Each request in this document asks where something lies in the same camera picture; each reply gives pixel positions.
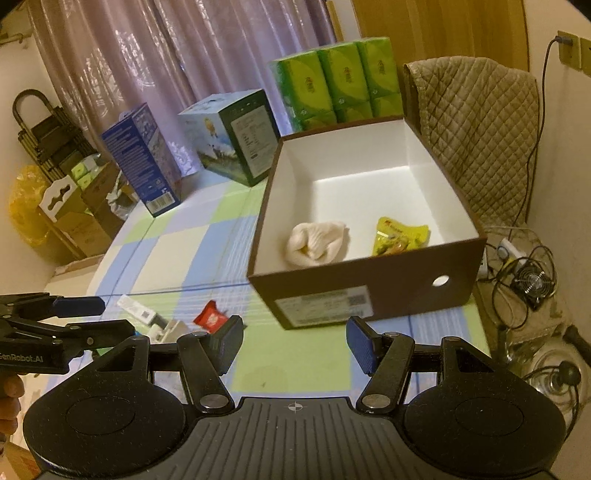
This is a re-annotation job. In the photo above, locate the red snack packet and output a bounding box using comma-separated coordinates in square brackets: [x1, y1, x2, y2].
[193, 300, 228, 334]

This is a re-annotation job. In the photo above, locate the white medicine box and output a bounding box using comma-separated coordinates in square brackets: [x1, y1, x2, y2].
[117, 295, 157, 326]

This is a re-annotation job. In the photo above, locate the white plastic clip holder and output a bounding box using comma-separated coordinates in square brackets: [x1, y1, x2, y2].
[147, 320, 190, 344]

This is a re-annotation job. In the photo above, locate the person's left hand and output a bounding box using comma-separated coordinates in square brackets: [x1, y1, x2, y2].
[0, 373, 24, 436]

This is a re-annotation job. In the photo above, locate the yellow plastic bag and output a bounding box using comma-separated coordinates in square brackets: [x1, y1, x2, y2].
[8, 165, 74, 265]

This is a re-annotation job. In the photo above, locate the checkered bed sheet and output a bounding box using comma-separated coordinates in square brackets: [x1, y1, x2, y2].
[43, 158, 491, 398]

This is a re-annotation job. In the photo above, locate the brown cardboard boxes pile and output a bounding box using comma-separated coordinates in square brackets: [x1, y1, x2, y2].
[37, 154, 138, 259]

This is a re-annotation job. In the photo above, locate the yellow snack packet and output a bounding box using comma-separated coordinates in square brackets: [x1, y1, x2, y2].
[372, 217, 431, 256]

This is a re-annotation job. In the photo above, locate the cream rolled cloth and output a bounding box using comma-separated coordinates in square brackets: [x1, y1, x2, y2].
[284, 221, 346, 268]

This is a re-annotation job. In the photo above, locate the brown cardboard shoe box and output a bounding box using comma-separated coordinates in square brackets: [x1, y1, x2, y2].
[247, 117, 486, 330]

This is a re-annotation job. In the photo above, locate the white power strip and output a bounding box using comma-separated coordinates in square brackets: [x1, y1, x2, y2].
[477, 237, 527, 281]

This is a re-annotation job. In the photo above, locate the small black fan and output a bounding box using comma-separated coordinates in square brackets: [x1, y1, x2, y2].
[510, 260, 555, 311]

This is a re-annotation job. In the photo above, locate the black folding cart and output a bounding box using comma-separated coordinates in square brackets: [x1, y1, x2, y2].
[12, 89, 97, 183]

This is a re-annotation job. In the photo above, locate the blue tall carton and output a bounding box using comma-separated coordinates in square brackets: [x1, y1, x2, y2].
[101, 103, 181, 217]

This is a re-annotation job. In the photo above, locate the green white milk carton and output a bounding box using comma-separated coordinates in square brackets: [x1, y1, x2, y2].
[178, 89, 280, 187]

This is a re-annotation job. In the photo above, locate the purple curtain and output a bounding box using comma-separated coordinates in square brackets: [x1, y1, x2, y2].
[27, 0, 335, 176]

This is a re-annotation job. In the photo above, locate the quilted beige chair cover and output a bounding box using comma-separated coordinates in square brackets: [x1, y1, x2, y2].
[404, 56, 540, 225]

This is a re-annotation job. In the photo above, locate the green tissue multipack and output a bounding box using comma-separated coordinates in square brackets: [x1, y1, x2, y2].
[270, 37, 404, 132]

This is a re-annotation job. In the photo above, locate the wooden door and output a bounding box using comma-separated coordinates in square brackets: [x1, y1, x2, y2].
[327, 0, 530, 71]

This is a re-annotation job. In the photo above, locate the wall power socket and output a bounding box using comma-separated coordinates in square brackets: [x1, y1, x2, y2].
[556, 31, 591, 77]

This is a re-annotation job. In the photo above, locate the black power cable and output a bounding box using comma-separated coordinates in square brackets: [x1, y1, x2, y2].
[512, 37, 567, 229]

